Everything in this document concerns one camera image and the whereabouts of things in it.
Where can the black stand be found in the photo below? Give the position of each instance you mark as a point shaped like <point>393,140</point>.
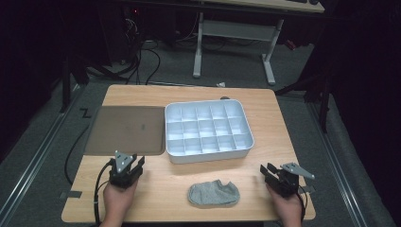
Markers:
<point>318,94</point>
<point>66,85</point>

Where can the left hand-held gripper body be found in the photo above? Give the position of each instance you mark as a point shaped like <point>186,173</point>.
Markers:
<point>123,172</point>

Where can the white paper scrap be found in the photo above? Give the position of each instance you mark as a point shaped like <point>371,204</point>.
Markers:
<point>221,84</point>

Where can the grey tape strip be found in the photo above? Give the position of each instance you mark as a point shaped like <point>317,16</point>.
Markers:
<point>71,194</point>
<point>309,189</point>

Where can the person's right hand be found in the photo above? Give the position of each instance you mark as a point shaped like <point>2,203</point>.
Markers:
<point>287,209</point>

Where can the black computer tower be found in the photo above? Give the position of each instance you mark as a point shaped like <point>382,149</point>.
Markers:
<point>132,31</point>

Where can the person's left hand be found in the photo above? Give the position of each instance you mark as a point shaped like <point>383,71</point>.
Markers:
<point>118,198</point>

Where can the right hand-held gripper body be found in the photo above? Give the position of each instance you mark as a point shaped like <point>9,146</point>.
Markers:
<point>285,181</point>

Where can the grey ankle sock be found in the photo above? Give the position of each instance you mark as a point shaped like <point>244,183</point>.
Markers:
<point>213,194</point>

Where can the white-legged wooden desk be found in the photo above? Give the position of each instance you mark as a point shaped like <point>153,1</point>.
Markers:
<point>235,30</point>

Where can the white divided storage box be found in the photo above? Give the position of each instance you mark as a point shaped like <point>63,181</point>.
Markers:
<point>208,129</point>

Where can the small dark round knob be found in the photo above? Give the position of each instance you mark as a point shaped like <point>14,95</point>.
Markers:
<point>224,97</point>

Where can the metal floor rail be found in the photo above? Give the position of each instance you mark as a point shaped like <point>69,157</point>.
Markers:
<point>34,159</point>
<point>339,170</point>

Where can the brown flat tray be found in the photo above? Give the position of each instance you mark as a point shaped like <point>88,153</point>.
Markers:
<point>127,130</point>

